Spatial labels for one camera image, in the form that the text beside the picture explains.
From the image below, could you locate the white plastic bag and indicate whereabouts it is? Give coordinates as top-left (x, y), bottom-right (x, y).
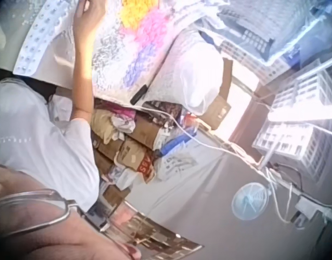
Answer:
top-left (171, 29), bottom-right (226, 116)

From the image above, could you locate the white storage rack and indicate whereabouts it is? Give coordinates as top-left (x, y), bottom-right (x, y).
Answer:
top-left (251, 58), bottom-right (332, 185)

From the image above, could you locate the brown cardboard box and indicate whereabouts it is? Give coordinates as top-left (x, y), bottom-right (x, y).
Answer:
top-left (202, 58), bottom-right (234, 131)

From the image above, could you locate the white dotted sheet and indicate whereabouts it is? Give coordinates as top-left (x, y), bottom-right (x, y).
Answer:
top-left (12, 0), bottom-right (82, 81)

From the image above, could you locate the person's right hand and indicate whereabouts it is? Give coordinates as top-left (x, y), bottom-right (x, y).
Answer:
top-left (73, 0), bottom-right (107, 37)

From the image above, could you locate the heap of cartons and bags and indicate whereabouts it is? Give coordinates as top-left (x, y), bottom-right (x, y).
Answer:
top-left (89, 99), bottom-right (199, 206)

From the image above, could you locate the light blue small fan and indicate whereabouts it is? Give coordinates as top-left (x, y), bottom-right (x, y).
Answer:
top-left (231, 181), bottom-right (272, 220)

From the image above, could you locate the black pen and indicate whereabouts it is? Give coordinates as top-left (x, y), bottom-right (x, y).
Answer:
top-left (129, 84), bottom-right (150, 106)

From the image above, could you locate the white power strip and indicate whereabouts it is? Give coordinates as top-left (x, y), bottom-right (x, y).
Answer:
top-left (294, 196), bottom-right (325, 222)

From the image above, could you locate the clear bead organizer box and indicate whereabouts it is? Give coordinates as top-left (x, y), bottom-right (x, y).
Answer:
top-left (217, 0), bottom-right (332, 66)

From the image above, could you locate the diamond painting canvas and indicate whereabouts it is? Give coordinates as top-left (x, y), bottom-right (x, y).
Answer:
top-left (56, 0), bottom-right (223, 105)

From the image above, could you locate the white cable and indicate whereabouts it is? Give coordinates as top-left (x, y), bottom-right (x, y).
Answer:
top-left (138, 104), bottom-right (266, 166)

